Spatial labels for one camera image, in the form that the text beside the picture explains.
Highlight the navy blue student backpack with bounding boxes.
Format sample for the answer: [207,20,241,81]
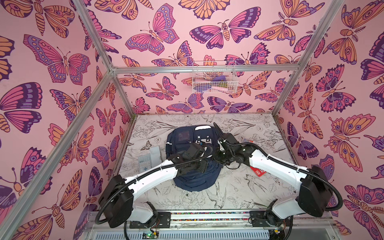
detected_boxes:
[166,125,223,192]

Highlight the white rectangular eraser case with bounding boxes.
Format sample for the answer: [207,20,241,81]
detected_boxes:
[150,146,162,168]

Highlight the grey pocket calculator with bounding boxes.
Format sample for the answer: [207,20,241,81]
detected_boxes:
[138,154,152,173]

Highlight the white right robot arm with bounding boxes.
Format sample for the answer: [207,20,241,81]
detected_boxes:
[214,124,343,222]

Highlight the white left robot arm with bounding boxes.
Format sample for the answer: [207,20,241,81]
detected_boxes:
[95,143,214,228]

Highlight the clear pen with red cap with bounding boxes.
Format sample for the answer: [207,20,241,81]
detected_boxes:
[243,138,255,143]

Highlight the red booklet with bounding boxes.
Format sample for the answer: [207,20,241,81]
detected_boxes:
[251,167,267,178]

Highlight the green controller board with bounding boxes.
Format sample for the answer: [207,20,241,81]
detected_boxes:
[142,231,159,240]

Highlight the white wire wall basket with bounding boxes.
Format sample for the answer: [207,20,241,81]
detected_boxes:
[191,61,239,95]

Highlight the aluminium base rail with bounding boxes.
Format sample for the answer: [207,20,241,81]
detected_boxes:
[80,210,342,240]

